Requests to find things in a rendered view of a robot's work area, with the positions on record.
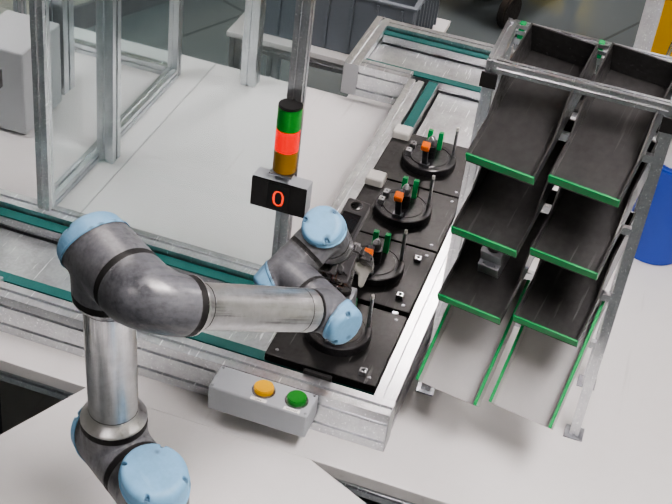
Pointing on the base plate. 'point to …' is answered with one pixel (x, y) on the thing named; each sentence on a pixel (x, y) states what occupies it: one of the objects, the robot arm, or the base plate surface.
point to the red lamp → (287, 143)
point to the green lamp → (289, 121)
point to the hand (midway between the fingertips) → (349, 260)
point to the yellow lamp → (282, 164)
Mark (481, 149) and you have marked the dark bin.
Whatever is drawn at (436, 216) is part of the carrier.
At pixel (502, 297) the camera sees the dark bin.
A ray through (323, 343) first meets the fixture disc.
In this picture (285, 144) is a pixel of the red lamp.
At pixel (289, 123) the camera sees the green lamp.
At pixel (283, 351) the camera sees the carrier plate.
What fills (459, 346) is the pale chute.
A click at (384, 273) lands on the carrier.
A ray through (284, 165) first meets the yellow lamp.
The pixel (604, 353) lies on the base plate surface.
